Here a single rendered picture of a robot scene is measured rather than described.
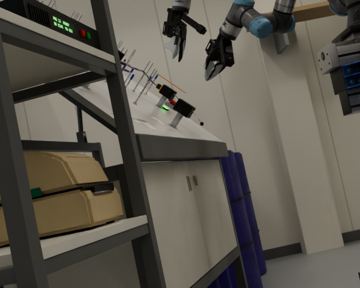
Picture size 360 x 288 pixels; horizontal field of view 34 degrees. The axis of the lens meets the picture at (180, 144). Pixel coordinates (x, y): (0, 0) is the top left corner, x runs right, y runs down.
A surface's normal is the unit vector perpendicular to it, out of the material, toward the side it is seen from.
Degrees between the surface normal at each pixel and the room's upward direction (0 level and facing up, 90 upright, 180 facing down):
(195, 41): 90
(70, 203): 90
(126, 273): 90
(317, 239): 90
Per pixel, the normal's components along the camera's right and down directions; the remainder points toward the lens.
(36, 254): 0.94, -0.22
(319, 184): 0.04, -0.08
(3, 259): -0.27, -0.02
